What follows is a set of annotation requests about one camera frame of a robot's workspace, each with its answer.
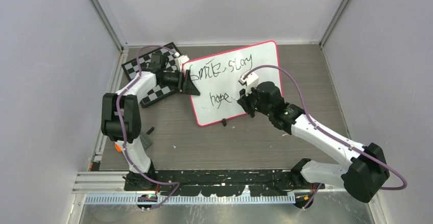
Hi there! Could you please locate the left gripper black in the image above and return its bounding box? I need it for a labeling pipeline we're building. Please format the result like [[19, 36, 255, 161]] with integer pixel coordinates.
[[160, 69, 201, 96]]

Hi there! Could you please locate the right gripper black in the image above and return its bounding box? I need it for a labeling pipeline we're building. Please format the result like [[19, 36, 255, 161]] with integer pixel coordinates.
[[238, 83, 273, 116]]

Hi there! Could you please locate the whiteboard with pink frame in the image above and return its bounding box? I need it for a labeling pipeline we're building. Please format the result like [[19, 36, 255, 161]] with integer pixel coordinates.
[[183, 40, 282, 127]]

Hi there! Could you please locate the black marker cap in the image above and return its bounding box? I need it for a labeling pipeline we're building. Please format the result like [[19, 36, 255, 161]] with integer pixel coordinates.
[[146, 127, 155, 135]]

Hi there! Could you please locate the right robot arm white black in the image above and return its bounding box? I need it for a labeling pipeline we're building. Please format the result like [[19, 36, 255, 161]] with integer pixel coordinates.
[[237, 81, 390, 203]]

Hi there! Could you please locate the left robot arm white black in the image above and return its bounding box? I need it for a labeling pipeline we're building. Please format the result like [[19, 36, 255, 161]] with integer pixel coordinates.
[[101, 53, 200, 190]]

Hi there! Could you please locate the black white chessboard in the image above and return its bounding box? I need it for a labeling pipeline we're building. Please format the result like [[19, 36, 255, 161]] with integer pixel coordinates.
[[117, 43, 178, 108]]

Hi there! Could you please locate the grey studded baseplate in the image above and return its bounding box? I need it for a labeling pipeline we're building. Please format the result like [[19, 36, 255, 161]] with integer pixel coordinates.
[[139, 133, 153, 150]]

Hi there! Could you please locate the orange curved brick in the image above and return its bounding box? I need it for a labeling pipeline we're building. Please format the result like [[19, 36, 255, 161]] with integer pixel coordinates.
[[114, 143, 122, 153]]

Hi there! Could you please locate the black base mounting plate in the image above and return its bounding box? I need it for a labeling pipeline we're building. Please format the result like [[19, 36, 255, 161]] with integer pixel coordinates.
[[123, 169, 319, 197]]

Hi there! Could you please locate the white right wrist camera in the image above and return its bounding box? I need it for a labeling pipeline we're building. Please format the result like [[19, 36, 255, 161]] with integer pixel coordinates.
[[238, 71, 259, 95]]

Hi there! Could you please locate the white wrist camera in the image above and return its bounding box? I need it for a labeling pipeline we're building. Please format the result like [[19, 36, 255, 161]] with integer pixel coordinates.
[[238, 71, 259, 95], [174, 52, 189, 72]]

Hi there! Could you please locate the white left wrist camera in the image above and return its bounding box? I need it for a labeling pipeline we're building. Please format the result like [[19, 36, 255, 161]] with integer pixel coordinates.
[[174, 52, 189, 72]]

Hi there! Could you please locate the aluminium frame rail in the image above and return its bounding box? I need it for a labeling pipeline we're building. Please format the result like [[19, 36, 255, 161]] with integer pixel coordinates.
[[71, 168, 380, 206]]

